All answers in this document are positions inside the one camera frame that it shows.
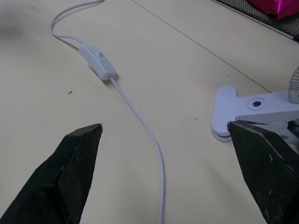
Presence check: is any white clamp lamp base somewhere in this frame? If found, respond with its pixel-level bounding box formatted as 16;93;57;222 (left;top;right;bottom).
211;66;299;149

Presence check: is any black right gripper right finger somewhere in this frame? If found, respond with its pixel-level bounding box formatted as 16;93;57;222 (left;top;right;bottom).
227;120;299;224

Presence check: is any black mesh tray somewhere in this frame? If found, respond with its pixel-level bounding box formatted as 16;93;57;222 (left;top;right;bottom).
214;0;299;43

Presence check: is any magenta shiny package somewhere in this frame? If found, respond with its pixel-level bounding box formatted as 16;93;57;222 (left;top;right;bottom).
245;0;299;20

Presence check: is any white power cable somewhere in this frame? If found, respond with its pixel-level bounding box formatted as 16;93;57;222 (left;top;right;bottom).
50;0;164;224

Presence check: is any white inline cable switch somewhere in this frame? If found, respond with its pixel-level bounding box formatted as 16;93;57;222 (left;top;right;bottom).
78;45;118;81

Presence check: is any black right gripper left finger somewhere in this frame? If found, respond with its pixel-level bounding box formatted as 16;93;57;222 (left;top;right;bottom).
0;123;103;224

